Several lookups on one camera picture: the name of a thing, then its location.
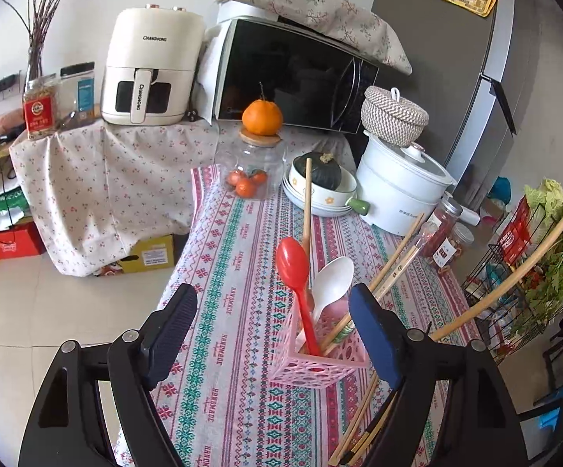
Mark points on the yellow cardboard box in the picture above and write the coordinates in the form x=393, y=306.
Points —
x=150, y=253

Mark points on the cream air fryer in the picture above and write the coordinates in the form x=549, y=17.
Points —
x=150, y=58

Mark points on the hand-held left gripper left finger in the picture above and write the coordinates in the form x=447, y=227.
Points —
x=164, y=345

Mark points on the glass vase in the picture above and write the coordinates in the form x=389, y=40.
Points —
x=34, y=65

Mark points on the wooden jar lid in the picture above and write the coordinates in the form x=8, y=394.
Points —
x=259, y=137

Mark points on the red plastic spoon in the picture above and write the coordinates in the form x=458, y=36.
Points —
x=293, y=262

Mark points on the pink perforated utensil holder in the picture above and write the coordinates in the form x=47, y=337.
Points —
x=306, y=372

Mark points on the clear glass jar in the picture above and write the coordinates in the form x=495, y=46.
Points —
x=247, y=160

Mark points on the green and white bag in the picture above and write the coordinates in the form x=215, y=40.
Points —
x=4, y=206

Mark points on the large orange with stem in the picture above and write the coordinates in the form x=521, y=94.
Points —
x=262, y=116

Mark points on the blue plastic bag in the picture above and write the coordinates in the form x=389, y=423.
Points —
x=500, y=189

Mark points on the white plate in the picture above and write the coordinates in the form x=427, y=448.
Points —
x=301, y=204

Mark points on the red box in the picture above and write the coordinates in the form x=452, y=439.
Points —
x=14, y=243

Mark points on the glass pot lid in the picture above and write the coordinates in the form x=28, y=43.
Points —
x=408, y=160

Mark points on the red snack packet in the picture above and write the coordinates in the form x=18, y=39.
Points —
x=515, y=233

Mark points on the grey refrigerator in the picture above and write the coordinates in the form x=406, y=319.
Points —
x=432, y=58

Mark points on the black door microwave oven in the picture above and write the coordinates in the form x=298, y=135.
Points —
x=286, y=78

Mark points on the red chili spice jar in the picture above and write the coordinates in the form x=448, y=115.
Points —
x=439, y=228

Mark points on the white plastic spoon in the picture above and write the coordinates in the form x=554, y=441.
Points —
x=332, y=282

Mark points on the short spice jar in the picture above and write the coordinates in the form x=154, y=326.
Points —
x=454, y=248

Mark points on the leafy greens bunch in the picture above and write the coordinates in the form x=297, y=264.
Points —
x=559, y=272

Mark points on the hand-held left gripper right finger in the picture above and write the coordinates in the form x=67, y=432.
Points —
x=374, y=335

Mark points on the floral microwave cover cloth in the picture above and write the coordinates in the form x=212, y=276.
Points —
x=310, y=0

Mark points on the white electric cooking pot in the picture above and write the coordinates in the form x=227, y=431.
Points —
x=393, y=199

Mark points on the black chopstick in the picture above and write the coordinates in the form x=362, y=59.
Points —
x=369, y=430

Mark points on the woven lidded basket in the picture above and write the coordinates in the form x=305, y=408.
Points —
x=393, y=116

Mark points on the single long bamboo chopstick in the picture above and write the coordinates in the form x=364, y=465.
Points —
x=505, y=292

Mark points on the dried branches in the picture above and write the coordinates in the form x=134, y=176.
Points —
x=43, y=14

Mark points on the red label food jar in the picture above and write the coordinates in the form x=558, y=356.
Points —
x=42, y=112

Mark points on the napa cabbage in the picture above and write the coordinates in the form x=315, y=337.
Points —
x=549, y=197

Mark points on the floral cabinet cover cloth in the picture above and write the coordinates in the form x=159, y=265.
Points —
x=106, y=189

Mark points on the small tangerine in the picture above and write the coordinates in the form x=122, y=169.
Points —
x=259, y=177
x=235, y=177
x=245, y=188

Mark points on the dark green pumpkin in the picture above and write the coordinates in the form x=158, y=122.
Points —
x=323, y=172

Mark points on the black lid food jar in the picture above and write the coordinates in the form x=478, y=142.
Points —
x=84, y=92

